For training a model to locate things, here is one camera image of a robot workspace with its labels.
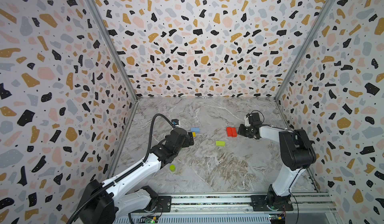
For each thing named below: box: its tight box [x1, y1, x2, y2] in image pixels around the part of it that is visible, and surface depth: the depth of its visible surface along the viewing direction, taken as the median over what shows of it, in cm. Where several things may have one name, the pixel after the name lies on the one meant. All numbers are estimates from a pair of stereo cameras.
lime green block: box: [215, 140, 226, 147], surface depth 97 cm
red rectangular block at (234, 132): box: [231, 127, 237, 138], surface depth 101 cm
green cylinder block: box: [169, 164, 176, 172], surface depth 85 cm
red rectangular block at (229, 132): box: [226, 127, 233, 137], surface depth 102 cm
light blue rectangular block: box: [190, 127, 200, 133], surface depth 104 cm
